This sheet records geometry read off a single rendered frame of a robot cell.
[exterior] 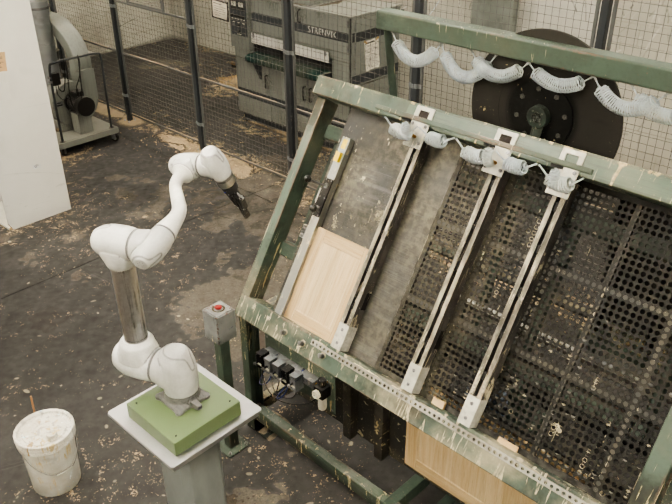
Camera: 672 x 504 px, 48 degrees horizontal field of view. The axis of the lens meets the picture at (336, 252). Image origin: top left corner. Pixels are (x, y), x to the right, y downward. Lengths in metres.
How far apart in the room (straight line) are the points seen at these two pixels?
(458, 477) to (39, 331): 3.16
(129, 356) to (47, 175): 3.88
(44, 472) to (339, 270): 1.84
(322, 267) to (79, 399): 1.93
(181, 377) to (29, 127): 3.96
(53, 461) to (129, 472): 0.43
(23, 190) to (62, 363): 2.19
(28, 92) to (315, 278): 3.75
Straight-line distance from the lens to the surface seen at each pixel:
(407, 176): 3.47
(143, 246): 3.02
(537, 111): 3.71
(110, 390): 4.97
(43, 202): 7.15
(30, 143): 6.94
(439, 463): 3.79
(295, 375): 3.67
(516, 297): 3.15
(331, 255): 3.71
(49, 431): 4.19
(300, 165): 3.91
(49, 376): 5.21
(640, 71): 3.42
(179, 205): 3.20
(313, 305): 3.74
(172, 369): 3.32
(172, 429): 3.37
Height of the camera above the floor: 3.08
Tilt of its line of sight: 30 degrees down
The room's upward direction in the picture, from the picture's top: straight up
